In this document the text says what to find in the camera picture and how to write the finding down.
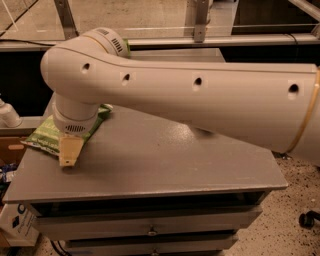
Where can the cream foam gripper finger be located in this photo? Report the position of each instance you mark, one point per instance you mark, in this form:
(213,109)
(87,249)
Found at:
(69,150)

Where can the green jalapeno chip bag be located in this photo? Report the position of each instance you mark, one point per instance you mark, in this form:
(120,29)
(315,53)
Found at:
(46,136)

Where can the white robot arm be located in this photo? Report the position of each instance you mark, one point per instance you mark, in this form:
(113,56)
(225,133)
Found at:
(272,105)

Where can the green snack bag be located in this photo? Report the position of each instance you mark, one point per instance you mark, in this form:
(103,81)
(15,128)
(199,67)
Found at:
(127,46)

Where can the cardboard box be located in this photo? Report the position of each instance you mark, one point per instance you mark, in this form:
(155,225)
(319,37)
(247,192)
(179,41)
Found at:
(12,150)

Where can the white plastic bottle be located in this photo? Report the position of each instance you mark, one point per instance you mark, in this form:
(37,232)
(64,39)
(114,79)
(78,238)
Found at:
(9,115)

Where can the upper grey drawer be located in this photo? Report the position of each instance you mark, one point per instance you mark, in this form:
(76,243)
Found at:
(147,223)

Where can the grey drawer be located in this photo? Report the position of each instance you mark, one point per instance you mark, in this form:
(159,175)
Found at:
(152,246)
(147,223)

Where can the grey drawer cabinet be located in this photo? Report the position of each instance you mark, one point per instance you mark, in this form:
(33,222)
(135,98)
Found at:
(139,163)

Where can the white printed box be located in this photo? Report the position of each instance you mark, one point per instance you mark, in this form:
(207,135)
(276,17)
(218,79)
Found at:
(16,228)

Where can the lower grey drawer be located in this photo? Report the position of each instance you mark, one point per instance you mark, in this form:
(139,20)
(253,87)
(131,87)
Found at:
(152,246)

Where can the black chair caster wheel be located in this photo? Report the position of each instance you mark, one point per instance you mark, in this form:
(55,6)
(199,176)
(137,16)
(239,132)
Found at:
(307,220)

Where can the metal frame rail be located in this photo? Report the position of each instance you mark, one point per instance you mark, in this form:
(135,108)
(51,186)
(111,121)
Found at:
(299,39)

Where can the left metal bracket post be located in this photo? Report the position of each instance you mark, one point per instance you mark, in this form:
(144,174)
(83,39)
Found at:
(66,19)

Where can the metal bracket post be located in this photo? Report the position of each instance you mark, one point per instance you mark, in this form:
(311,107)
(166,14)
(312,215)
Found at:
(66,19)
(201,20)

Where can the right metal bracket post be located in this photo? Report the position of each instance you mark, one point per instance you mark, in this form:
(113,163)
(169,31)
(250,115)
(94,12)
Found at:
(201,20)

